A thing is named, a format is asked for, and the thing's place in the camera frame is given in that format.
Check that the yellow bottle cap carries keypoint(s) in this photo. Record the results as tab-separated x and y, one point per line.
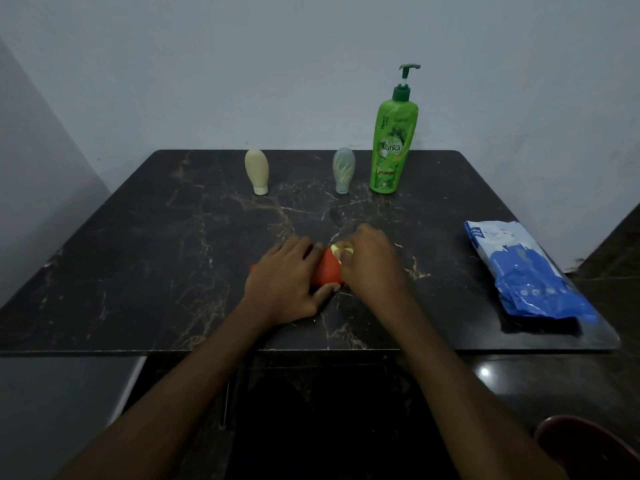
341	252

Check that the person's right fingers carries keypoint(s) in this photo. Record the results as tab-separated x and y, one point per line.
350	244

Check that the pale green squeeze bottle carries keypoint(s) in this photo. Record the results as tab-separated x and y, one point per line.
343	169

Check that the person's left hand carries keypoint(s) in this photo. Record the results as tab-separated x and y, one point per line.
282	287

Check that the person's left middle finger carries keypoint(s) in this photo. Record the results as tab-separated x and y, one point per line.
301	247

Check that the person's left thumb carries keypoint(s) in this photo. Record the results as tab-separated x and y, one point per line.
322	294

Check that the green pump bottle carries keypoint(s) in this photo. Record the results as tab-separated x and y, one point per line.
394	139

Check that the dark red chair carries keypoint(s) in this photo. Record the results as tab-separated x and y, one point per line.
590	449

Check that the person's right forearm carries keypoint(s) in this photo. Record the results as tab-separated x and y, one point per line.
465	399

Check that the person's left forearm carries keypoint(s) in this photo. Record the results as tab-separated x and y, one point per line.
165	409

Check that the person's left little finger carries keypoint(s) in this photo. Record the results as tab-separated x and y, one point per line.
269	253

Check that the orange squeeze bottle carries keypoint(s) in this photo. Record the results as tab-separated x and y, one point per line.
327	268

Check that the blue and white plastic packet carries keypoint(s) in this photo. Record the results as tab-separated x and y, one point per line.
525	269

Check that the cream squeeze bottle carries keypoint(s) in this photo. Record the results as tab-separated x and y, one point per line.
257	170

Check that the person's right hand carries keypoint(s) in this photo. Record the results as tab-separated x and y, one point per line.
372	267

